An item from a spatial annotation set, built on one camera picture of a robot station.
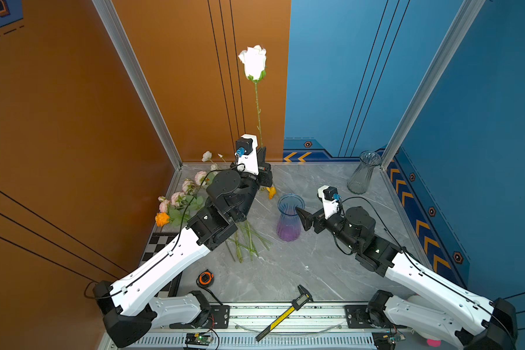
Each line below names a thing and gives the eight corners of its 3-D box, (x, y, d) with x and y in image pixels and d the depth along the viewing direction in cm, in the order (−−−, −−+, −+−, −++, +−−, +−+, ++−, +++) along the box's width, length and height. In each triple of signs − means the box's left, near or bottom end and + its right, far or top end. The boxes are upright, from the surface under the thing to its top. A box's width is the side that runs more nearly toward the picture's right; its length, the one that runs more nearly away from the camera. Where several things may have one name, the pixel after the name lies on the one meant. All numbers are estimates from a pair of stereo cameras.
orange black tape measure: (197, 287, 82) (194, 285, 79) (200, 272, 85) (198, 269, 83) (213, 287, 82) (211, 285, 79) (215, 272, 85) (213, 269, 83)
